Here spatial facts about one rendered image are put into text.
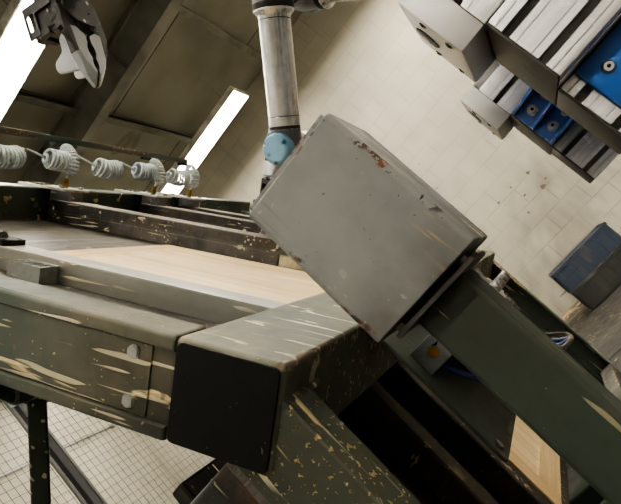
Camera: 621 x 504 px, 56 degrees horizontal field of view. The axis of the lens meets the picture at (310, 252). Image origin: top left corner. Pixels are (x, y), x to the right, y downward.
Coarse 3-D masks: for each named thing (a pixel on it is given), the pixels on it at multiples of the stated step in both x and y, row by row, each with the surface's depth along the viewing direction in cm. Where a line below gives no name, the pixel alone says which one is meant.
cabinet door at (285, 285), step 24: (120, 264) 112; (144, 264) 116; (168, 264) 120; (192, 264) 125; (216, 264) 129; (240, 264) 135; (264, 264) 138; (240, 288) 105; (264, 288) 108; (288, 288) 112; (312, 288) 116
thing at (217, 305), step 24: (0, 264) 100; (72, 264) 94; (96, 264) 95; (96, 288) 92; (120, 288) 91; (144, 288) 89; (168, 288) 87; (192, 288) 87; (216, 288) 89; (192, 312) 86; (216, 312) 84; (240, 312) 83
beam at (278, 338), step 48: (192, 336) 58; (240, 336) 60; (288, 336) 63; (336, 336) 66; (192, 384) 56; (240, 384) 54; (288, 384) 54; (336, 384) 68; (192, 432) 57; (240, 432) 55
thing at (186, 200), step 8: (192, 168) 238; (192, 176) 237; (192, 184) 237; (160, 192) 243; (184, 200) 237; (192, 200) 236; (200, 200) 239; (184, 208) 237; (192, 208) 236; (200, 208) 234; (232, 216) 229; (240, 216) 228; (248, 216) 226
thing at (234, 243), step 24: (72, 168) 176; (72, 192) 175; (48, 216) 177; (72, 216) 174; (96, 216) 170; (120, 216) 167; (144, 216) 164; (168, 240) 161; (192, 240) 158; (216, 240) 156; (240, 240) 153; (264, 240) 150
